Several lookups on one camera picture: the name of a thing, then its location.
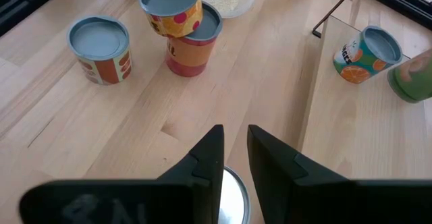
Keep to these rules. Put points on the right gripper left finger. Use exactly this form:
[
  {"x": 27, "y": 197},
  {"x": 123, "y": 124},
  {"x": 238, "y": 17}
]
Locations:
[{"x": 189, "y": 197}]

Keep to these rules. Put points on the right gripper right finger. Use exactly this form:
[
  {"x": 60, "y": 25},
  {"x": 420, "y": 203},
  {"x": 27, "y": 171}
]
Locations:
[{"x": 303, "y": 200}]

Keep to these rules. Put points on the peaches can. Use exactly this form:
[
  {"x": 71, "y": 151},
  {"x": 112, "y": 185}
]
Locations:
[{"x": 233, "y": 197}]

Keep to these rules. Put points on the mixed fruit can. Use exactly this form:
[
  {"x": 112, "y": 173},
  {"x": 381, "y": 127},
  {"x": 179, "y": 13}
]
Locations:
[{"x": 189, "y": 55}]

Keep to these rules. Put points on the teal oranges can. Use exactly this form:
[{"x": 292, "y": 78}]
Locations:
[{"x": 357, "y": 62}]

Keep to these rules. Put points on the tall green oranges can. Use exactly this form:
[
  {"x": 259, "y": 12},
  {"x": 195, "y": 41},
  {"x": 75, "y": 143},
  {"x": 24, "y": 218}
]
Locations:
[{"x": 415, "y": 85}]

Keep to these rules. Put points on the diced tomatoes can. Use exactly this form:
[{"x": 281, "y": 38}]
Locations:
[{"x": 98, "y": 42}]

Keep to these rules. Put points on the yellow pineapple rings can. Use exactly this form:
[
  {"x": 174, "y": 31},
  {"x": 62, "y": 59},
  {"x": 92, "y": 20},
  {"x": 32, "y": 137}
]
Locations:
[{"x": 168, "y": 1}]

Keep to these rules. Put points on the white bowl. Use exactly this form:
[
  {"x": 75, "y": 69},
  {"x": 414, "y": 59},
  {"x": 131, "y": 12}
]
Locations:
[{"x": 248, "y": 1}]

